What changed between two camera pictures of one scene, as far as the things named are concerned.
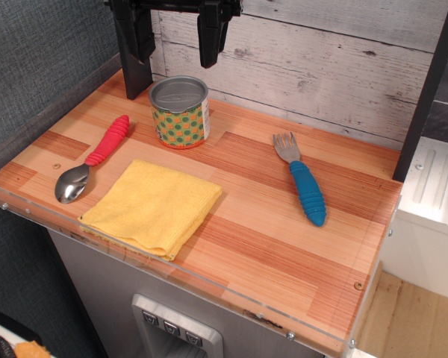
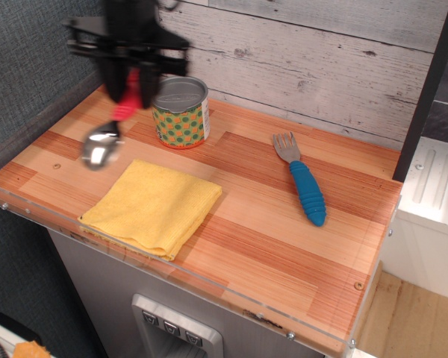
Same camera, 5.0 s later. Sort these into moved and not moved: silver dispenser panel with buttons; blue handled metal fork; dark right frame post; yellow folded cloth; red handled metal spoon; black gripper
Moved: black gripper; red handled metal spoon
Not moved: blue handled metal fork; dark right frame post; yellow folded cloth; silver dispenser panel with buttons
